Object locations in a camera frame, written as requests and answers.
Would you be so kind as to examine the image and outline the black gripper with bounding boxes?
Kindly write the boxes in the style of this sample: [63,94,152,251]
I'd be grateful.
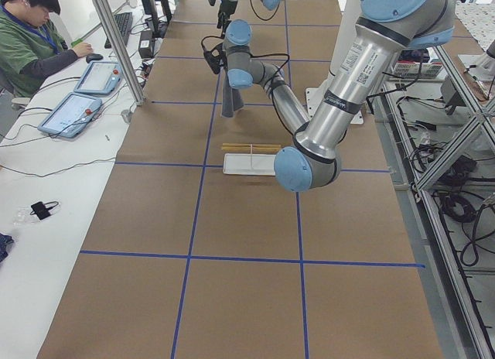
[217,0,237,38]

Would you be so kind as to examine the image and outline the grey blue towel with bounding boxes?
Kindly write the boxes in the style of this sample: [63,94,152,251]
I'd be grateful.
[221,70,244,118]

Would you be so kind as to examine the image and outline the wooden rack bar left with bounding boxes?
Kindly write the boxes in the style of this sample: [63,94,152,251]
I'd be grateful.
[221,143,282,149]

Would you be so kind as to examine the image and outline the wooden rack bar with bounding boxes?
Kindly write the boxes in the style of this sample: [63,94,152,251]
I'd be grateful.
[221,143,282,149]
[221,145,281,154]

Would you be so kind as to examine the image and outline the wooden rack bar right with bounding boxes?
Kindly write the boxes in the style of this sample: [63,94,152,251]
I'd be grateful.
[221,145,281,154]

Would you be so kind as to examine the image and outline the white towel rack base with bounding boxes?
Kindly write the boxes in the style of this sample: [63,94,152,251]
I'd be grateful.
[223,153,275,176]

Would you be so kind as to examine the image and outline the black monitor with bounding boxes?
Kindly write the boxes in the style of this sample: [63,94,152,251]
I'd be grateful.
[141,0,172,39]

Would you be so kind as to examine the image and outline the black power adapter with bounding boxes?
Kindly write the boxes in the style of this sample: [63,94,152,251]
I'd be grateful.
[138,30,155,59]

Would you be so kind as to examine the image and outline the black keyboard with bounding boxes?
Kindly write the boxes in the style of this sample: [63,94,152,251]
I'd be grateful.
[113,12,133,46]

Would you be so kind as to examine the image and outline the far teach pendant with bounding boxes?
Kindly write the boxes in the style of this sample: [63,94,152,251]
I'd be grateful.
[73,60,121,96]

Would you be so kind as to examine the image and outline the teach pendant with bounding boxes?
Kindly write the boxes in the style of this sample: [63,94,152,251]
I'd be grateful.
[37,92,103,138]
[73,60,121,96]

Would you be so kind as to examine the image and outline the black computer mouse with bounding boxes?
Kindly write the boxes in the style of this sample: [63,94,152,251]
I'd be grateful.
[85,53,104,63]

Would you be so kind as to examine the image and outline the near teach pendant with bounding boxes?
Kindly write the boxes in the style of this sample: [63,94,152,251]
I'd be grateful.
[37,92,103,138]

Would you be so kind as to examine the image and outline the seated person green shirt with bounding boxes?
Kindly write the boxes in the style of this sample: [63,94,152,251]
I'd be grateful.
[1,0,94,97]

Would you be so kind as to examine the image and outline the small black device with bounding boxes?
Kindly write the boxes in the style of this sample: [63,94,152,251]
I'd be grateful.
[30,200,60,221]

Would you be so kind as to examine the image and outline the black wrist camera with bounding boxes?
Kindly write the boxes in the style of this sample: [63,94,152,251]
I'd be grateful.
[202,43,225,75]

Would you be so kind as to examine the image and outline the aluminium frame post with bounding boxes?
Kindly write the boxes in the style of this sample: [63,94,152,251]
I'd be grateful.
[92,0,145,106]

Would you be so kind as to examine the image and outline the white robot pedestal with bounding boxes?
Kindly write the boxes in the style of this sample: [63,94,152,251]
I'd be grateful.
[304,0,367,125]

